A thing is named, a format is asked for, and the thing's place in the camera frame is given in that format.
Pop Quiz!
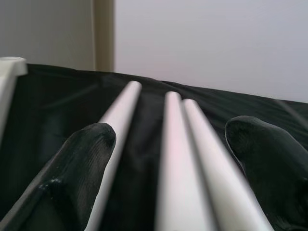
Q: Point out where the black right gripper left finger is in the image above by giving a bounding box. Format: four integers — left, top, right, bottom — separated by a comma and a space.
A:
0, 122, 117, 231

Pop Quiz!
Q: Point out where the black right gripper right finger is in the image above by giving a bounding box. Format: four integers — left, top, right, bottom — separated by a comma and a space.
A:
224, 115, 308, 231

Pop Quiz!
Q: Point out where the white plastic table leg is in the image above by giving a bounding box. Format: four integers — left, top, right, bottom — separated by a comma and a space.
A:
182, 98, 275, 231
154, 91, 216, 231
81, 80, 143, 231

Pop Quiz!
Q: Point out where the white plastic table top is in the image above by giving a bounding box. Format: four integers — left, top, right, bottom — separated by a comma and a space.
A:
0, 56, 27, 145

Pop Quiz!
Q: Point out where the beige door frame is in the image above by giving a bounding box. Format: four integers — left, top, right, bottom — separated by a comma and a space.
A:
92, 0, 116, 72

